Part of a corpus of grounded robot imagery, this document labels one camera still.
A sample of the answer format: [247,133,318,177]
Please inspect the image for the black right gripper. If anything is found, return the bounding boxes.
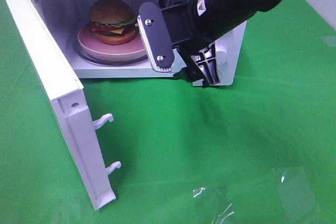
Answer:
[164,0,253,89]

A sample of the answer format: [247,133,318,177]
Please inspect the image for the white round door button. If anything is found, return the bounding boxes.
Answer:
[218,71,222,82]

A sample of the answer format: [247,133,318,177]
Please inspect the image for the toy burger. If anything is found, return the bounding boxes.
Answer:
[89,0,138,45]

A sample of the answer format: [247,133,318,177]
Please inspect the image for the pink speckled plate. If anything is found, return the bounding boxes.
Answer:
[77,24,147,65]

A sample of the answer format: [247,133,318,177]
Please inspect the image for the white microwave door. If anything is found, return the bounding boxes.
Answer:
[6,0,121,210]

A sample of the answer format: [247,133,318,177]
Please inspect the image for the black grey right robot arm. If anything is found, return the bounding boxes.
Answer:
[159,0,282,87]

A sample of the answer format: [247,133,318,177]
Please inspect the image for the glass microwave turntable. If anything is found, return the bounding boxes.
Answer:
[73,35,147,66]

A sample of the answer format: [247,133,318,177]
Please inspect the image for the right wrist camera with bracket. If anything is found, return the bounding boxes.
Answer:
[138,0,200,72]

